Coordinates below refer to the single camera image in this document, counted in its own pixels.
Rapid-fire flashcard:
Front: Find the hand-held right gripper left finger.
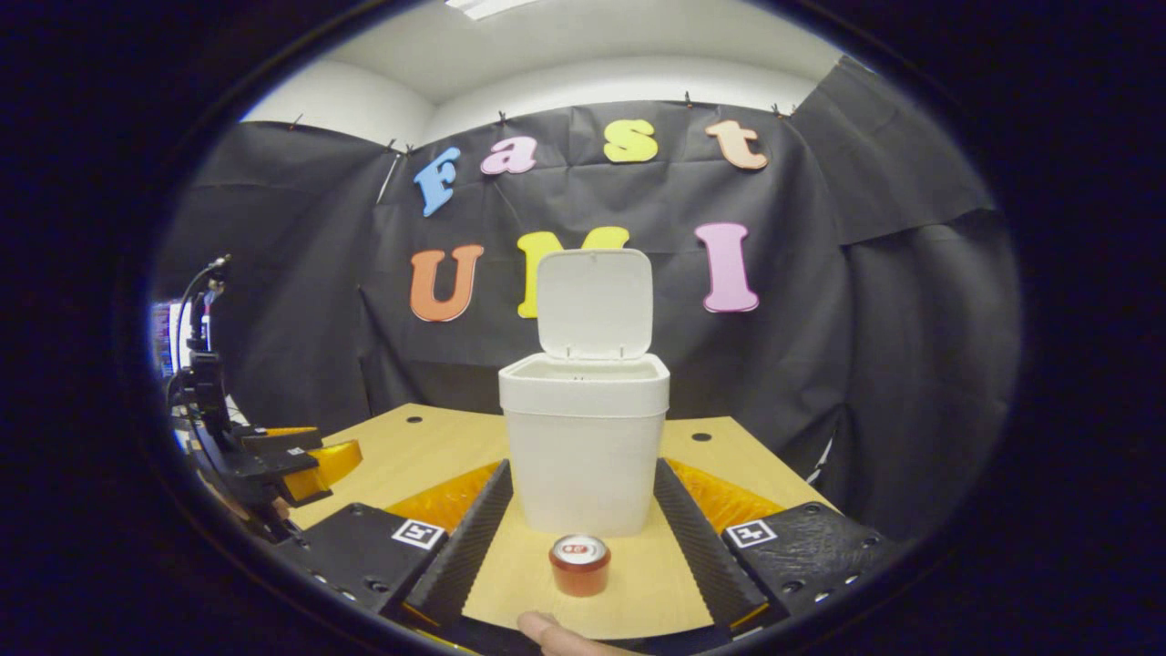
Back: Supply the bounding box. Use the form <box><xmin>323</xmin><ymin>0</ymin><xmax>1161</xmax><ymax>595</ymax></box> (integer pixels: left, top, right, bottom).
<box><xmin>271</xmin><ymin>458</ymin><xmax>516</xmax><ymax>631</ymax></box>

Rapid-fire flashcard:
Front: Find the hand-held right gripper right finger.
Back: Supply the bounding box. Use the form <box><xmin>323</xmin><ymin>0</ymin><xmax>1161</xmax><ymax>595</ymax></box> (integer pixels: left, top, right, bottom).
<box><xmin>653</xmin><ymin>457</ymin><xmax>905</xmax><ymax>631</ymax></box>

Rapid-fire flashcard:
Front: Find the red pop can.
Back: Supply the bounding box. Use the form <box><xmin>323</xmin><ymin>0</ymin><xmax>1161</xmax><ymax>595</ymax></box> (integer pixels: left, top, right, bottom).
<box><xmin>548</xmin><ymin>534</ymin><xmax>612</xmax><ymax>599</ymax></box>

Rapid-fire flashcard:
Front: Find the white desktop garbage bin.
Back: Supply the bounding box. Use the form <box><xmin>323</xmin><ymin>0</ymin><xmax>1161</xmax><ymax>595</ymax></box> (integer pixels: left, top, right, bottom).
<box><xmin>498</xmin><ymin>248</ymin><xmax>671</xmax><ymax>538</ymax></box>

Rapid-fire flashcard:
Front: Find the wooden desktop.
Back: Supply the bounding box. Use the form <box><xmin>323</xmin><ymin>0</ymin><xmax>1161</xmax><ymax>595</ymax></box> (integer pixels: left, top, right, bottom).
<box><xmin>287</xmin><ymin>404</ymin><xmax>834</xmax><ymax>641</ymax></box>

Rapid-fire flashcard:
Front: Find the computer monitor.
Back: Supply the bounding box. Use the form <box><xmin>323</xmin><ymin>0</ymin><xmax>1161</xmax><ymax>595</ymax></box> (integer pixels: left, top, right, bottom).
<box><xmin>150</xmin><ymin>301</ymin><xmax>188</xmax><ymax>379</ymax></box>

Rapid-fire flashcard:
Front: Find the black backdrop cloth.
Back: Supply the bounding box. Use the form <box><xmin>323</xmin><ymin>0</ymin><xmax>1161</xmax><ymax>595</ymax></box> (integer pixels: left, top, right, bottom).
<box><xmin>150</xmin><ymin>55</ymin><xmax>1021</xmax><ymax>543</ymax></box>

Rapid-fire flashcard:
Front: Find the ceiling light panel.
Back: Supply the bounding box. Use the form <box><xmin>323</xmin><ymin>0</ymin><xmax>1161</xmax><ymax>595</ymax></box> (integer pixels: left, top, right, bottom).
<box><xmin>445</xmin><ymin>0</ymin><xmax>540</xmax><ymax>21</ymax></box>

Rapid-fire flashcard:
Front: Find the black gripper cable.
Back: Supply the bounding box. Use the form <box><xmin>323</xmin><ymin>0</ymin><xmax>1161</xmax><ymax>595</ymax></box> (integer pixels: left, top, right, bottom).
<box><xmin>173</xmin><ymin>255</ymin><xmax>231</xmax><ymax>365</ymax></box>

